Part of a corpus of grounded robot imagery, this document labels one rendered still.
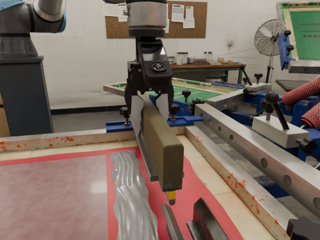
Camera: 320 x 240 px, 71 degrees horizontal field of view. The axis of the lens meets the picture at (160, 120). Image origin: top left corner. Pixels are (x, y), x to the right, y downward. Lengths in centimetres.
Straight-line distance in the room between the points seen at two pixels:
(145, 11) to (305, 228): 39
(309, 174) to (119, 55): 396
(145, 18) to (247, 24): 468
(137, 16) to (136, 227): 37
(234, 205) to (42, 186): 42
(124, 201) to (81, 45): 388
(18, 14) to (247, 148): 100
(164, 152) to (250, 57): 490
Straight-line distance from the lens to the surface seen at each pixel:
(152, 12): 43
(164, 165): 32
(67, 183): 59
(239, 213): 50
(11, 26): 115
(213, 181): 57
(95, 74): 428
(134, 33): 44
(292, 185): 50
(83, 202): 52
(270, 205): 48
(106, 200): 51
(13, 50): 114
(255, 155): 57
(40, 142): 78
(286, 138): 57
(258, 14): 520
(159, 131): 35
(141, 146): 44
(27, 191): 60
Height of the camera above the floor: 127
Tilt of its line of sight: 19 degrees down
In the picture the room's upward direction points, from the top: straight up
